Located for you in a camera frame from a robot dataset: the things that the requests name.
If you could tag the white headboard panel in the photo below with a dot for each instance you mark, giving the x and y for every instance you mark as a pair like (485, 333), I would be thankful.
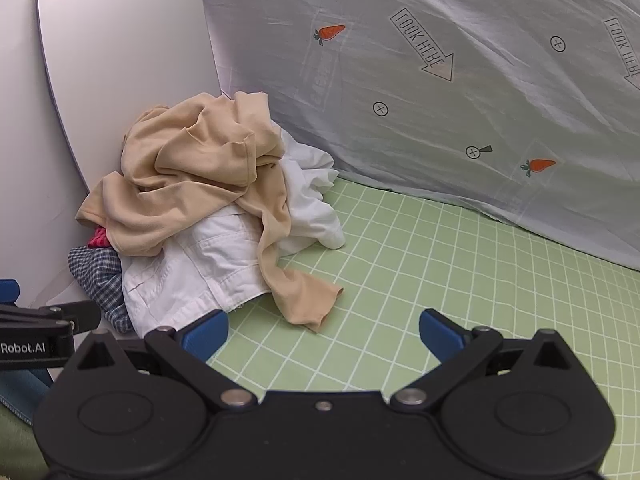
(125, 50)

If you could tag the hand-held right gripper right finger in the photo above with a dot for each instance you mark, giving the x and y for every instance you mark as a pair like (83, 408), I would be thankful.
(440, 335)

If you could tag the green checked bed sheet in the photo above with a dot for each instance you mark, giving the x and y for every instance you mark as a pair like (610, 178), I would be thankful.
(400, 270)

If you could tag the blue denim cloth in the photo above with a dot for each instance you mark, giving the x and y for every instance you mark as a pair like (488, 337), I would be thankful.
(25, 390)

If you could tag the red checked garment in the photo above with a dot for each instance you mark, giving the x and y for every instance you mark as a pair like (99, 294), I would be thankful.
(99, 240)

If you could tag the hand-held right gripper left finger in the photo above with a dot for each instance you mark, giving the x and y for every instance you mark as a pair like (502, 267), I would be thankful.
(207, 334)

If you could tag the white shirt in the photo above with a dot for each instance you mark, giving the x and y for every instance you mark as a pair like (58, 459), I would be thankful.
(310, 195)

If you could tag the grey printed bed sheet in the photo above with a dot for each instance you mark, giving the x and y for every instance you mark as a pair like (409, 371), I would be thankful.
(450, 125)

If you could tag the beige shirt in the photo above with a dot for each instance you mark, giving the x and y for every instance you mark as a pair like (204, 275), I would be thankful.
(200, 160)

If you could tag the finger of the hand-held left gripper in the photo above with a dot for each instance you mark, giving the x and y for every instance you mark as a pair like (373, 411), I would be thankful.
(9, 292)
(80, 316)

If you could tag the blue plaid garment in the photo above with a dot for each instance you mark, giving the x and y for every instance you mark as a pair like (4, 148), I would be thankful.
(100, 275)

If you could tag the green fuzzy cloth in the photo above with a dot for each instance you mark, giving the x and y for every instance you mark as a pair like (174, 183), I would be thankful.
(17, 445)

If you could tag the white pants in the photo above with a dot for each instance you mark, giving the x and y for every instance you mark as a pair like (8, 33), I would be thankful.
(200, 270)

